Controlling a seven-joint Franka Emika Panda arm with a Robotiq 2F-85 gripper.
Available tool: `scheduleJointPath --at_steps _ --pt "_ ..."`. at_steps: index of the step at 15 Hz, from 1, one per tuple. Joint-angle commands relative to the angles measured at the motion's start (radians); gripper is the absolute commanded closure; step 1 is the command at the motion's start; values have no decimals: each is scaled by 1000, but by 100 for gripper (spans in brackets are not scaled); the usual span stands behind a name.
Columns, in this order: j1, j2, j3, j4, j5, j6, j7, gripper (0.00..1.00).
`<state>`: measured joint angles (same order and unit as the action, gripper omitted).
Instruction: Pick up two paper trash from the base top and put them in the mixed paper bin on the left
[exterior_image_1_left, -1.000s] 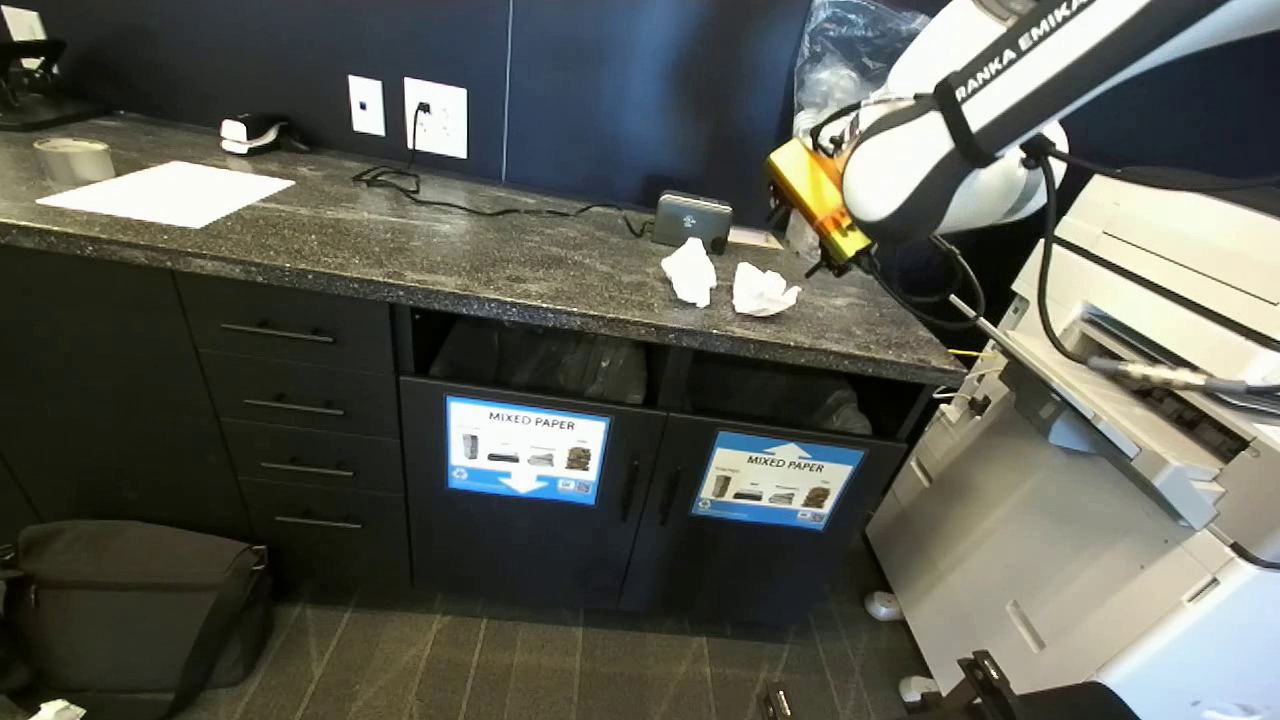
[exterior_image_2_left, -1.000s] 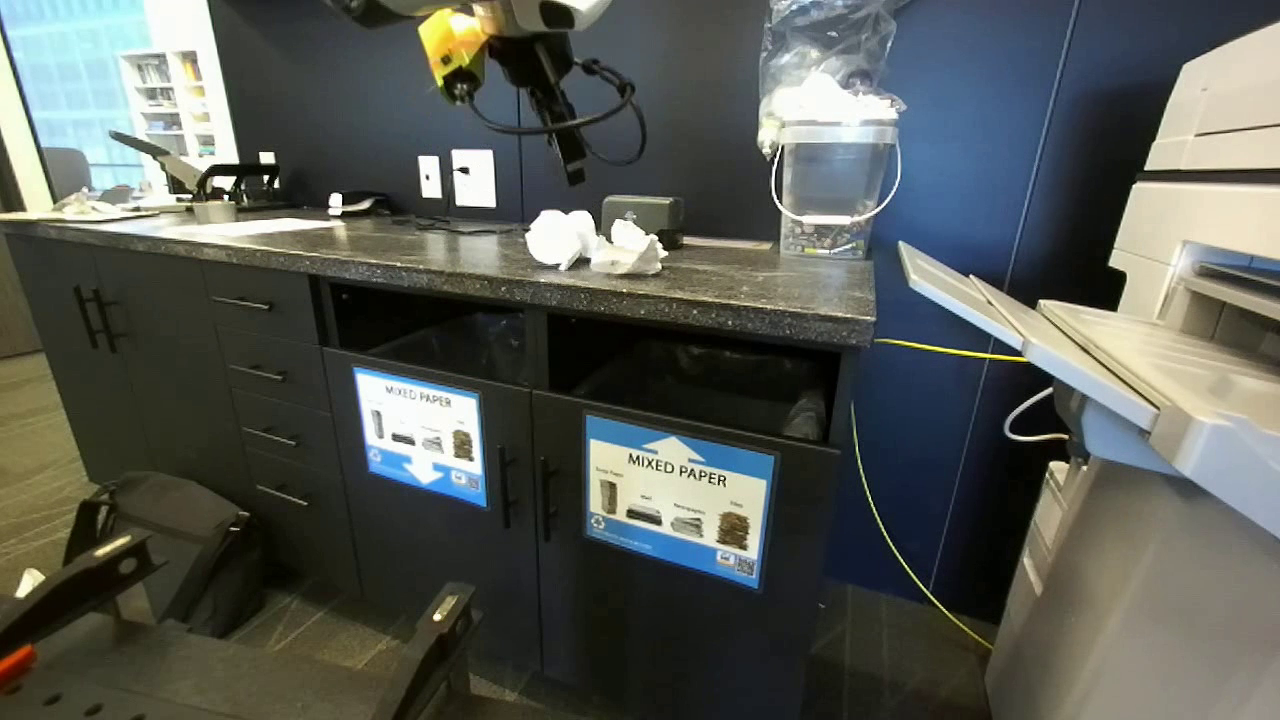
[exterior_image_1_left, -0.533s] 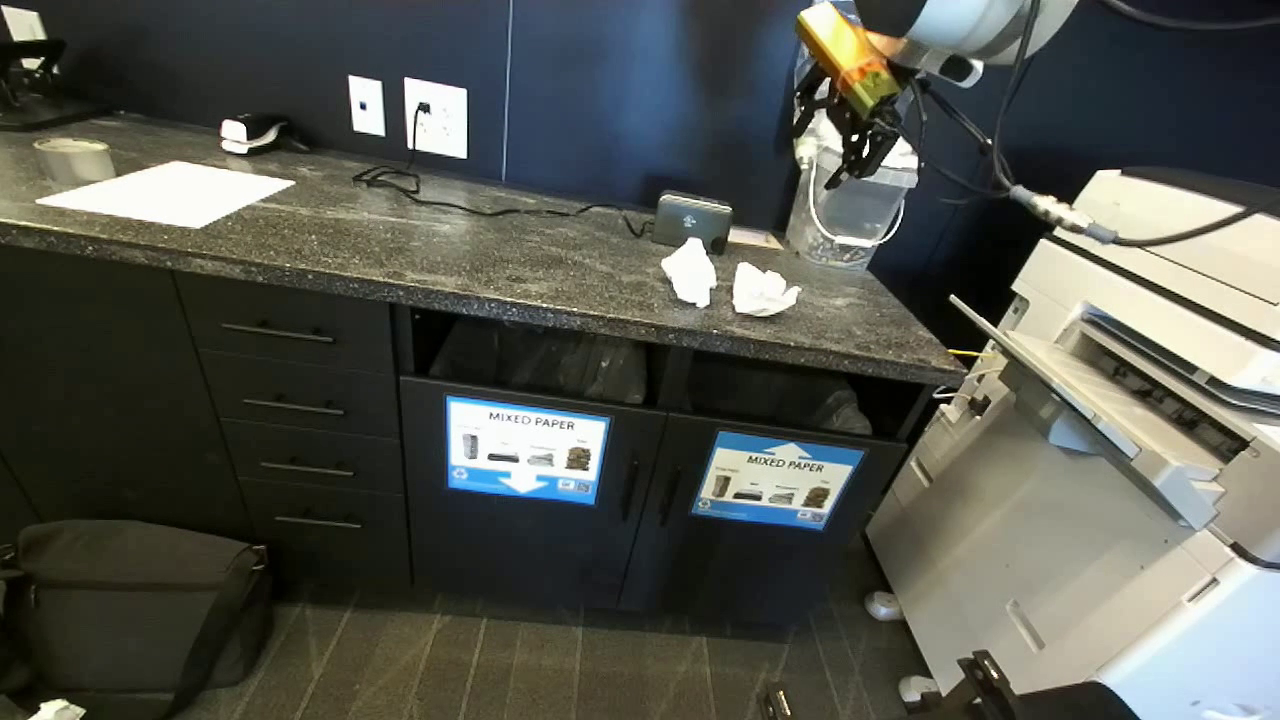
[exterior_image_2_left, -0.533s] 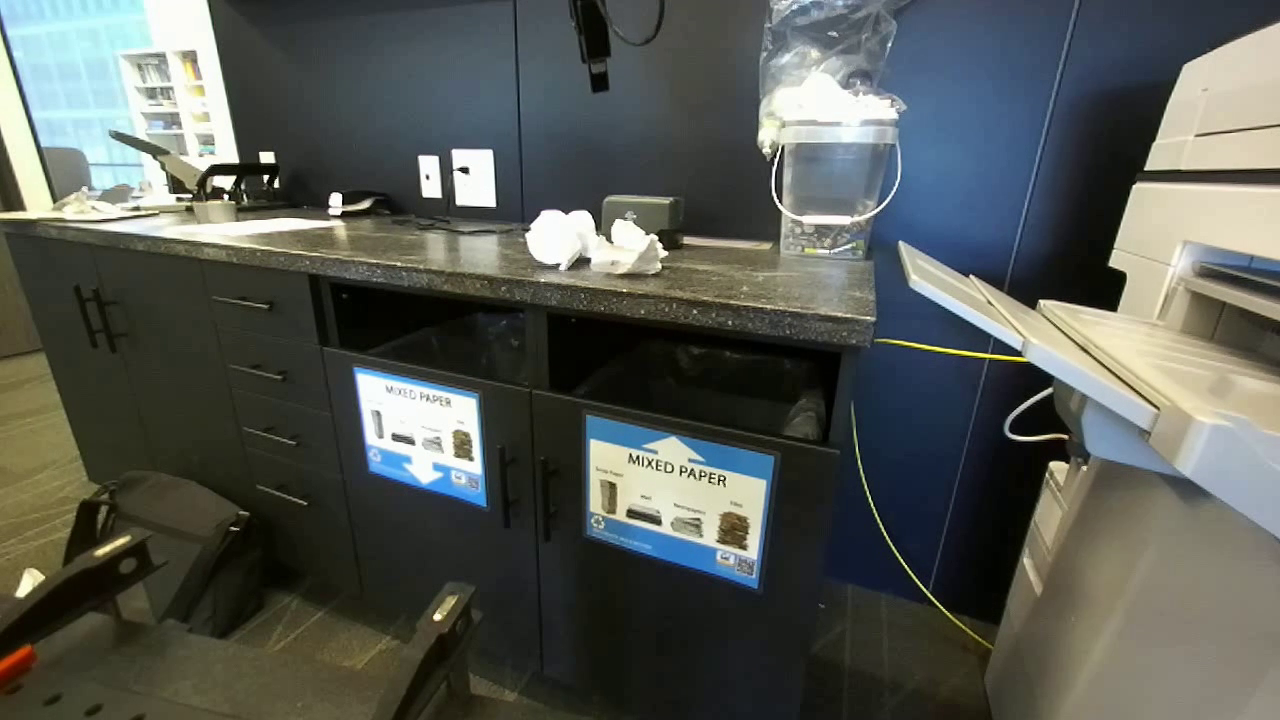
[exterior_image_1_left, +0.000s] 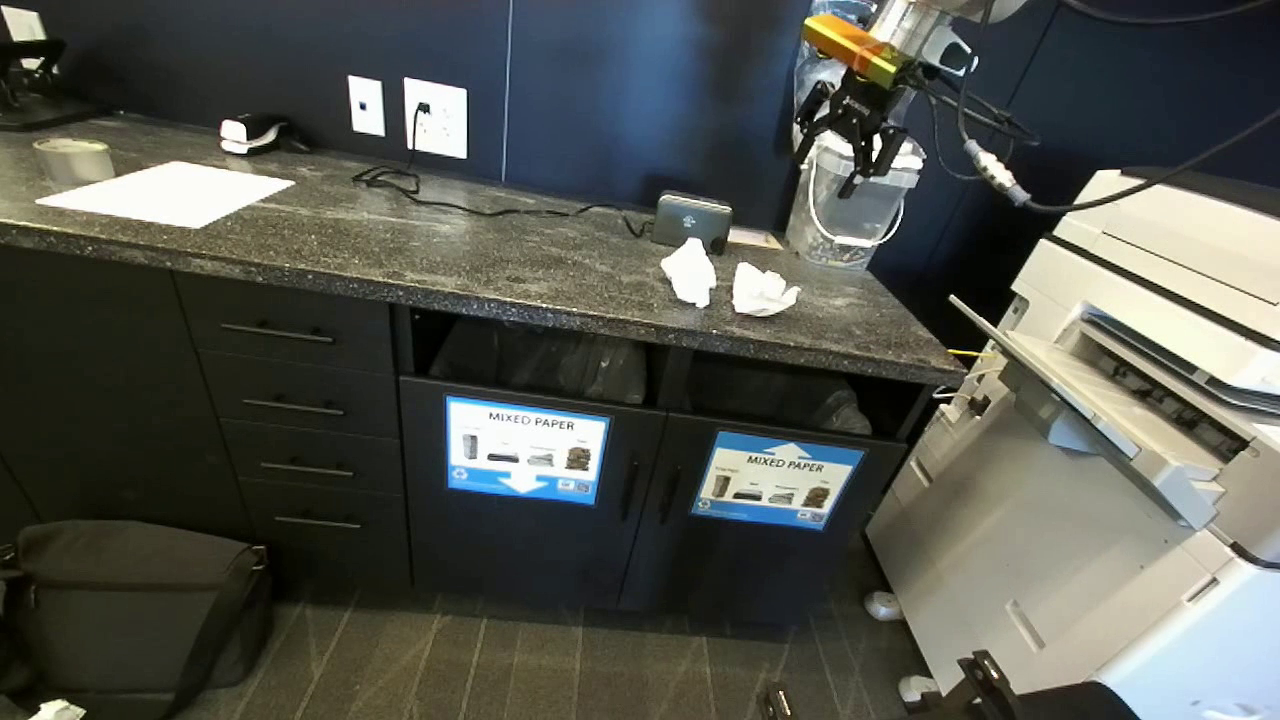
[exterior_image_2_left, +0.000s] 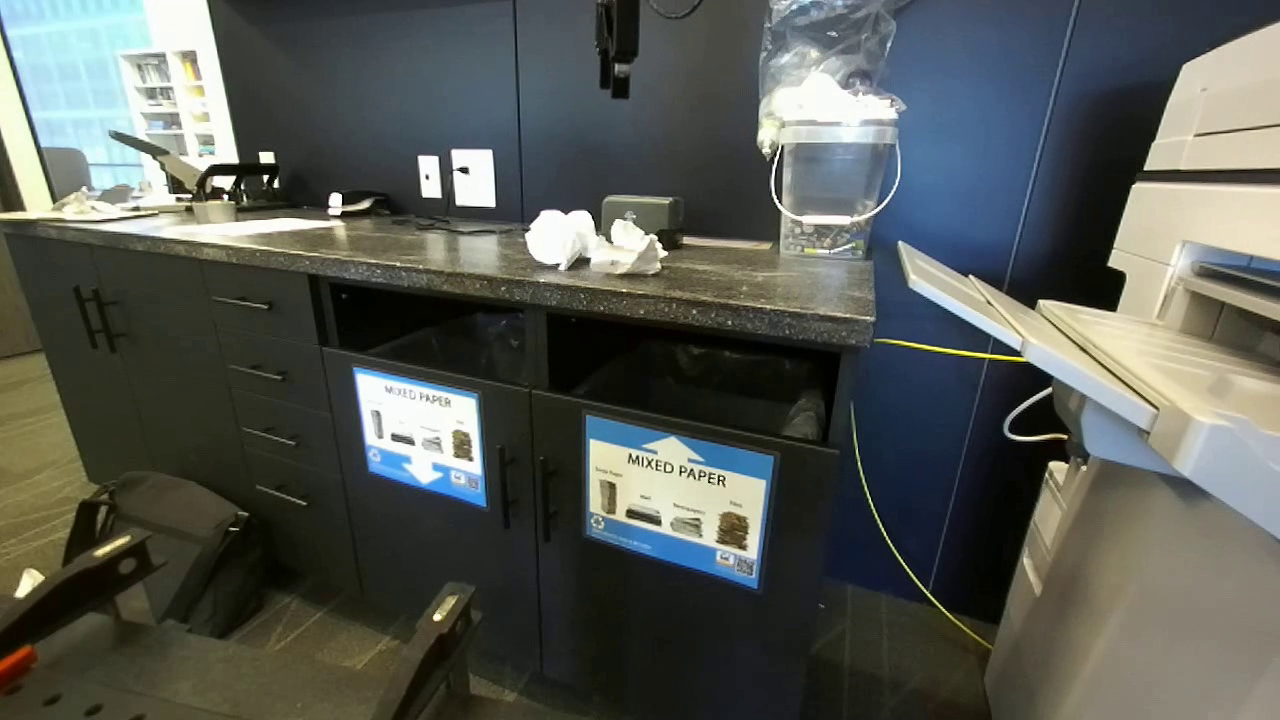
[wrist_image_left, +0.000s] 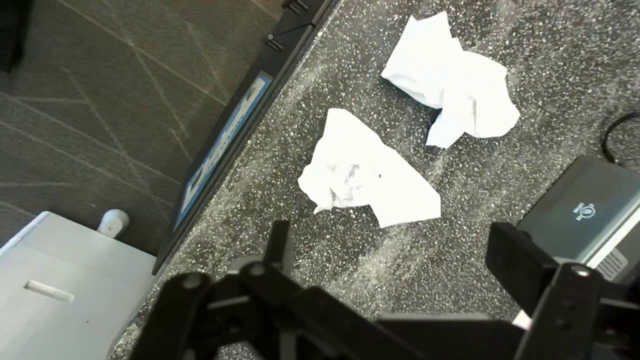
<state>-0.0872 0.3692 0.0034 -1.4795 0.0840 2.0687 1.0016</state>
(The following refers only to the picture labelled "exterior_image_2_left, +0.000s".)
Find yellow cable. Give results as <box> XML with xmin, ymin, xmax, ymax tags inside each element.
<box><xmin>844</xmin><ymin>335</ymin><xmax>1031</xmax><ymax>654</ymax></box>

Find large white wall outlet plate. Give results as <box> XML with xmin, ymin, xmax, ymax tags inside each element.
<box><xmin>449</xmin><ymin>143</ymin><xmax>499</xmax><ymax>212</ymax></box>

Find black cabinet door handle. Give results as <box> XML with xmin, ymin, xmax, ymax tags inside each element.
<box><xmin>93</xmin><ymin>284</ymin><xmax>122</xmax><ymax>354</ymax></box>
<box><xmin>71</xmin><ymin>280</ymin><xmax>98</xmax><ymax>354</ymax></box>

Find mixed paper sign down arrow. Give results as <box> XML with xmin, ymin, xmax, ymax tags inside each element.
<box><xmin>349</xmin><ymin>363</ymin><xmax>492</xmax><ymax>510</ymax></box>

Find mixed paper sign up arrow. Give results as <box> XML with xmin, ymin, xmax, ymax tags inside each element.
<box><xmin>581</xmin><ymin>412</ymin><xmax>780</xmax><ymax>593</ymax></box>

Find black desktop hole punch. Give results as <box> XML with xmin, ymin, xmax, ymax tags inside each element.
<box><xmin>109</xmin><ymin>126</ymin><xmax>283</xmax><ymax>224</ymax></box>

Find medium white paper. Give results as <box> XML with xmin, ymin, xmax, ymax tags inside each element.
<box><xmin>584</xmin><ymin>216</ymin><xmax>670</xmax><ymax>280</ymax></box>

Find white cable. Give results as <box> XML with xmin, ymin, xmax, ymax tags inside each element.
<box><xmin>1001</xmin><ymin>382</ymin><xmax>1074</xmax><ymax>451</ymax></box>

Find large grey office printer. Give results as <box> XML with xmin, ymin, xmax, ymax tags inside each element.
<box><xmin>891</xmin><ymin>14</ymin><xmax>1280</xmax><ymax>720</ymax></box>

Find white shelf unit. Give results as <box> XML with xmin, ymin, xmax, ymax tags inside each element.
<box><xmin>116</xmin><ymin>49</ymin><xmax>225</xmax><ymax>165</ymax></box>

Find clear plastic bucket with handle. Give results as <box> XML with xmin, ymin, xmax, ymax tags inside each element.
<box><xmin>763</xmin><ymin>116</ymin><xmax>909</xmax><ymax>260</ymax></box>

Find dark cabinet with granite counter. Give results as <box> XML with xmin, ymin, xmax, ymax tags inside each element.
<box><xmin>0</xmin><ymin>212</ymin><xmax>879</xmax><ymax>720</ymax></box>

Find small black box device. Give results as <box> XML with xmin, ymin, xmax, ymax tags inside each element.
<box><xmin>597</xmin><ymin>193</ymin><xmax>689</xmax><ymax>248</ymax></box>

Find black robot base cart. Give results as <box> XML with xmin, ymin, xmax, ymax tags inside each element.
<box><xmin>0</xmin><ymin>469</ymin><xmax>481</xmax><ymax>720</ymax></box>

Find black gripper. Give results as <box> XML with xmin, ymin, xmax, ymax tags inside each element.
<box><xmin>592</xmin><ymin>0</ymin><xmax>644</xmax><ymax>105</ymax></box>

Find flat white paper sheet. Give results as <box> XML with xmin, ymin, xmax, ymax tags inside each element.
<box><xmin>74</xmin><ymin>212</ymin><xmax>350</xmax><ymax>248</ymax></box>

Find white power adapter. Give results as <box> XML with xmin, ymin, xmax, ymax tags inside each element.
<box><xmin>323</xmin><ymin>189</ymin><xmax>393</xmax><ymax>221</ymax></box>

